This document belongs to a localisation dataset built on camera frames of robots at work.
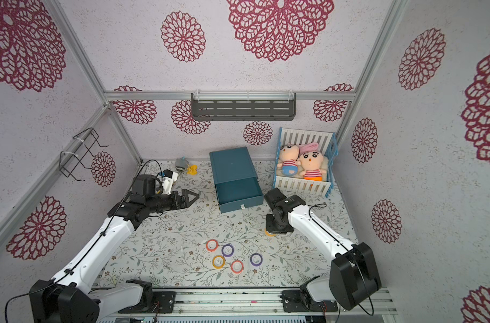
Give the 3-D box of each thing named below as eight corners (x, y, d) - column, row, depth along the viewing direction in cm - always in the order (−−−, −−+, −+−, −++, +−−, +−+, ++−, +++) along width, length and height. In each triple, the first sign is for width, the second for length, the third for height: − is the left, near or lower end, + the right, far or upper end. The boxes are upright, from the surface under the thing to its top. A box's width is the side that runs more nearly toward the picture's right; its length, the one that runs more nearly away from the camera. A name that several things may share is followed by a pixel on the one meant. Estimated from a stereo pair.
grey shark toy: (175, 171, 115) (173, 167, 112) (177, 163, 119) (176, 159, 116) (186, 171, 115) (184, 167, 112) (188, 163, 119) (186, 159, 116)
